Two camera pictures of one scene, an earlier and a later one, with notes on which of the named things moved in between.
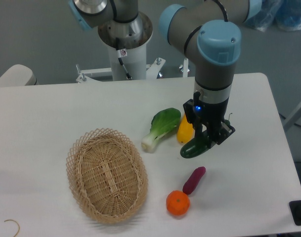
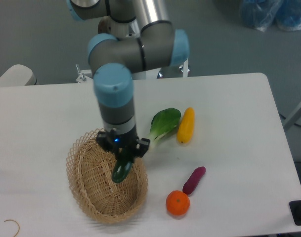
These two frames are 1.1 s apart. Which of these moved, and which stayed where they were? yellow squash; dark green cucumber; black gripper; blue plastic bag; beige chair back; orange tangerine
Moved: dark green cucumber; black gripper
Stayed: yellow squash; blue plastic bag; orange tangerine; beige chair back
